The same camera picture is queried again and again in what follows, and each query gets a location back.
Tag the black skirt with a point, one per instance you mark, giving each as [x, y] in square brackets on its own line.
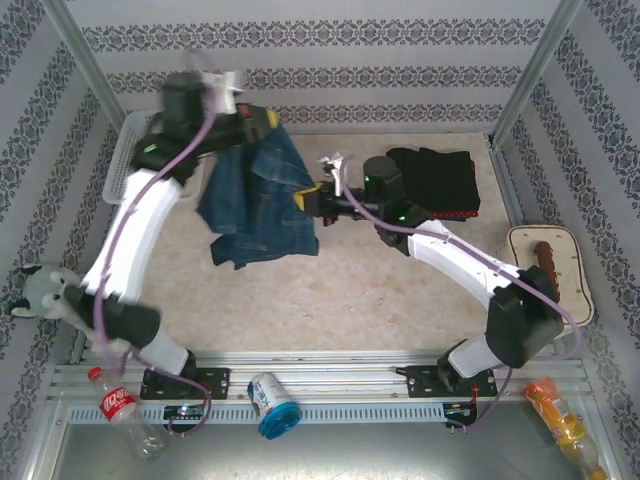
[440, 175]

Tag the aluminium frame post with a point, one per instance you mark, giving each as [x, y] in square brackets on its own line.
[86, 62]
[537, 65]

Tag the beige tray with brown item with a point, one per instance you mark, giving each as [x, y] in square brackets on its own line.
[570, 260]

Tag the clear bottle red label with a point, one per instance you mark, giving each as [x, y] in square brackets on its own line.
[117, 405]

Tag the blue denim skirt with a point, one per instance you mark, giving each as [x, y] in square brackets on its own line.
[260, 225]

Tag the aluminium table side rail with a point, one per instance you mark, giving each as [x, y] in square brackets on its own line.
[507, 185]

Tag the grey white husky plush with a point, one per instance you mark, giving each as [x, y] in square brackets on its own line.
[42, 292]

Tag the small black controller board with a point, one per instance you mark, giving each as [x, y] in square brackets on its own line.
[460, 409]
[182, 411]

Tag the white blue drink can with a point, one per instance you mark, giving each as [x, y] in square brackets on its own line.
[265, 395]

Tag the grey sheet metal shelf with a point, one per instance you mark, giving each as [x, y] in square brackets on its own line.
[375, 455]

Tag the red polka dot skirt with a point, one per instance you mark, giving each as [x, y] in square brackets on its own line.
[452, 214]

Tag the orange drink bottle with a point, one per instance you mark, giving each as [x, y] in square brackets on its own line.
[555, 410]

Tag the white plastic basket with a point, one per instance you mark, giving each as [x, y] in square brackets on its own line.
[117, 165]

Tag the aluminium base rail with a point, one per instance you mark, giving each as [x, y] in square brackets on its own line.
[325, 365]

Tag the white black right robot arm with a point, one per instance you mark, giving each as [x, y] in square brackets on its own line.
[460, 255]

